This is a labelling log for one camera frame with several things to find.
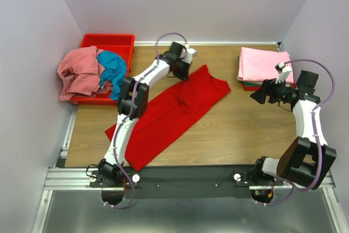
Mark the red t shirt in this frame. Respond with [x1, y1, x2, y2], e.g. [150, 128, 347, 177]
[104, 65, 231, 171]

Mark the dusty pink t shirt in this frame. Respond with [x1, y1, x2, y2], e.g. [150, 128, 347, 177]
[57, 46, 112, 101]

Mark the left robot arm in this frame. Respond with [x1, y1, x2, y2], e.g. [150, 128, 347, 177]
[98, 42, 197, 184]

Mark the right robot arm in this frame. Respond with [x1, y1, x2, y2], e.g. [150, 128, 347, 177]
[251, 70, 336, 190]

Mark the folded red shirt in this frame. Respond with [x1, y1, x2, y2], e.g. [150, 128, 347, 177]
[242, 80, 296, 92]

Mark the folded green shirt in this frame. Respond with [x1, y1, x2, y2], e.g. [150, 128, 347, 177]
[244, 82, 262, 87]

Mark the folded light pink shirt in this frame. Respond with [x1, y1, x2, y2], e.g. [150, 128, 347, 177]
[237, 47, 290, 83]

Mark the red plastic bin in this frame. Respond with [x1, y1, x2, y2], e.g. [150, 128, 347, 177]
[70, 33, 135, 106]

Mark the blue t shirt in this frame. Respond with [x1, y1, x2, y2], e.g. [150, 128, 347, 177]
[97, 51, 127, 100]

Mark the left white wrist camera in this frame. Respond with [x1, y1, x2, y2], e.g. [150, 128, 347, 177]
[180, 47, 197, 64]

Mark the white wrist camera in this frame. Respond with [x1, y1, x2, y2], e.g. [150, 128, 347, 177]
[275, 62, 292, 84]
[180, 47, 197, 64]

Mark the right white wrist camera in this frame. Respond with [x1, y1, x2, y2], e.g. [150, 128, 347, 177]
[275, 62, 292, 84]

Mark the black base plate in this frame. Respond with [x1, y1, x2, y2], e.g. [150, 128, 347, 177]
[89, 165, 275, 200]

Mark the aluminium frame rail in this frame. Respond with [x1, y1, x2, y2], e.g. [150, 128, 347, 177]
[32, 106, 348, 232]

